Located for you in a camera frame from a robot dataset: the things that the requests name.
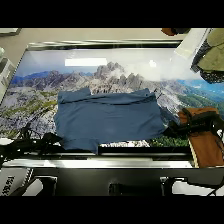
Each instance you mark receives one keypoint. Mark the blue garment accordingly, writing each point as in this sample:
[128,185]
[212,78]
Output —
[110,120]

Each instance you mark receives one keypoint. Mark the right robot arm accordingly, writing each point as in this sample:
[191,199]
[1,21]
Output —
[200,125]

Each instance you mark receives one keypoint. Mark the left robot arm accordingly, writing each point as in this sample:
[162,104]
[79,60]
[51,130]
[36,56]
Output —
[23,146]

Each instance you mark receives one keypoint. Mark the brown garment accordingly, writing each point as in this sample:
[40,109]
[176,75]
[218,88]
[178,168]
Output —
[206,150]

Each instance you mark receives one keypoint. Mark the white garment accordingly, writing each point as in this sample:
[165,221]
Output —
[191,43]

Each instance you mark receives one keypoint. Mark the dark patterned garment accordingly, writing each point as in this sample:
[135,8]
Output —
[213,76]

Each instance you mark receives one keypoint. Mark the olive garment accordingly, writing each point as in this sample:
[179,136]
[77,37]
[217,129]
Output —
[213,53]

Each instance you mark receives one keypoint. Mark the silver frame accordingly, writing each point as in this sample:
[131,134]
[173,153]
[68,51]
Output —
[100,164]

